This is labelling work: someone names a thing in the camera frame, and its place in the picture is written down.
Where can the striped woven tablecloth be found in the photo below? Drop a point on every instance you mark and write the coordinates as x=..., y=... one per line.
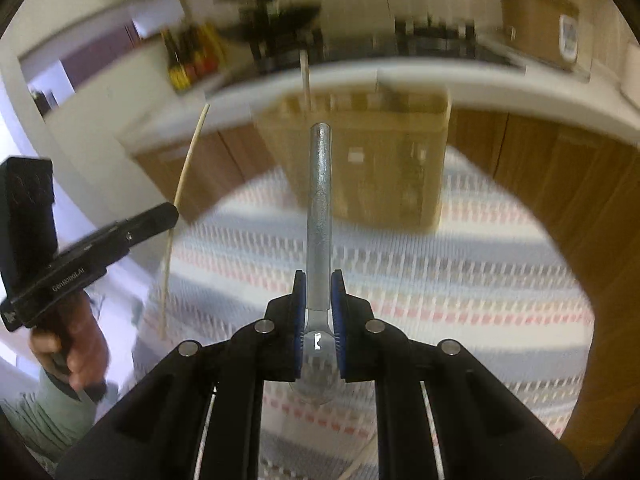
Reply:
x=450, y=285

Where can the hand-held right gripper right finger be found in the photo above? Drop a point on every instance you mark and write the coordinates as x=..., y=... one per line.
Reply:
x=338, y=330

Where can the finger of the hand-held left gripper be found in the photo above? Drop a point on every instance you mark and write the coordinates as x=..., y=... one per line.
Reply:
x=140, y=230

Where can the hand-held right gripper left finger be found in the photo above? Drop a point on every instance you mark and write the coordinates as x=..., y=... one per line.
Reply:
x=299, y=330

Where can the beige plastic utensil basket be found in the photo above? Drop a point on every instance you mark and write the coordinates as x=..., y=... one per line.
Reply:
x=390, y=170

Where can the dark sauce bottle yellow label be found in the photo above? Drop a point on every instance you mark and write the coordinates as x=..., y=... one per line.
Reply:
x=179, y=67

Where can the brown rice cooker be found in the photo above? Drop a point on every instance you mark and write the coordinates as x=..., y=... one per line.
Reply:
x=535, y=20

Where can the dark sauce bottle red label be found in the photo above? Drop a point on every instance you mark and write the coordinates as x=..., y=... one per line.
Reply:
x=204, y=57

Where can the black wok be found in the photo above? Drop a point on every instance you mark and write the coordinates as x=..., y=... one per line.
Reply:
x=280, y=17

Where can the black gas stove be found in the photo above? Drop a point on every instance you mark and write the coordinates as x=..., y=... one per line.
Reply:
x=435, y=35

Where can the person's left hand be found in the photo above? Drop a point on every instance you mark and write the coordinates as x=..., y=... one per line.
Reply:
x=87, y=345

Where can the person's left forearm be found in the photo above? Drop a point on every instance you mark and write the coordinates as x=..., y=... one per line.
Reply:
x=50, y=420

